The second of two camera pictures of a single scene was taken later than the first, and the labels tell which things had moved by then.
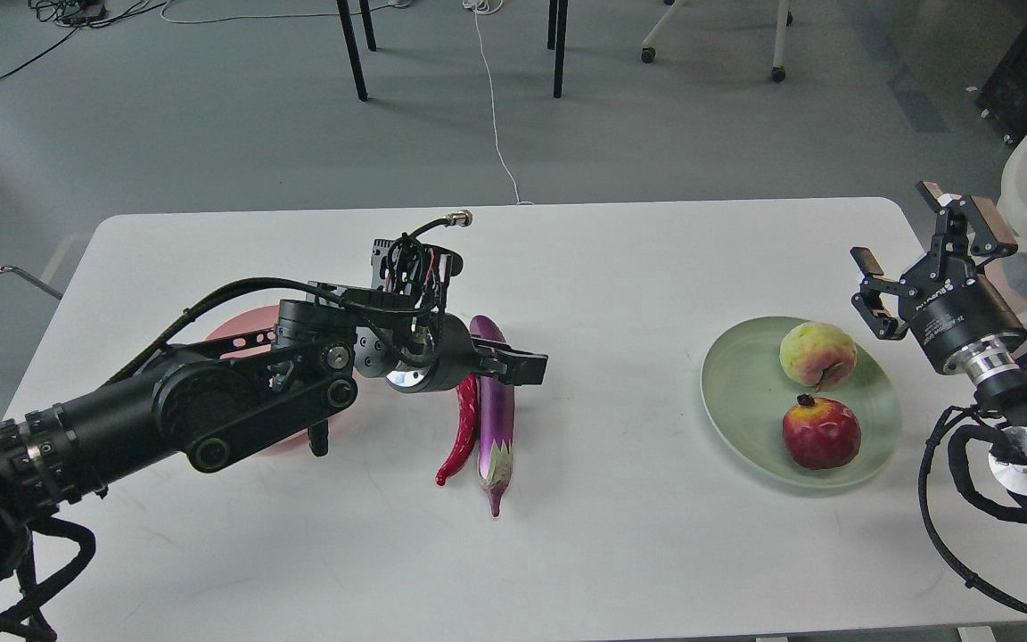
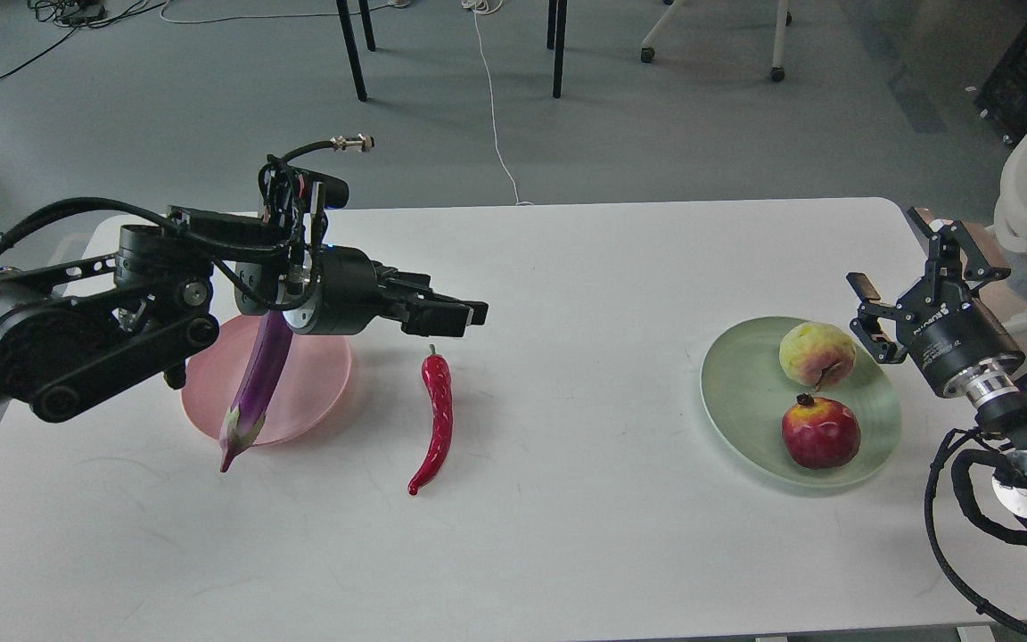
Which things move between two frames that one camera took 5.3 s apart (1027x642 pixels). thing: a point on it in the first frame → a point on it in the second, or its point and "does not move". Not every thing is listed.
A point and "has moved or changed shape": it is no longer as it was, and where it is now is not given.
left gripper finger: [500, 346] → [393, 283]
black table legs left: [352, 45] does not move
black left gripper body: [439, 355] → [346, 296]
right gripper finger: [869, 302] → [876, 322]
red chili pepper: [469, 392] → [438, 376]
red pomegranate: [821, 433] does not move
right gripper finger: [991, 237] → [976, 268]
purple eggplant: [496, 421] has moved or changed shape
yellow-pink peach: [817, 354] does not move
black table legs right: [561, 38] does not move
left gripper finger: [516, 368] → [435, 315]
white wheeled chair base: [784, 18] does not move
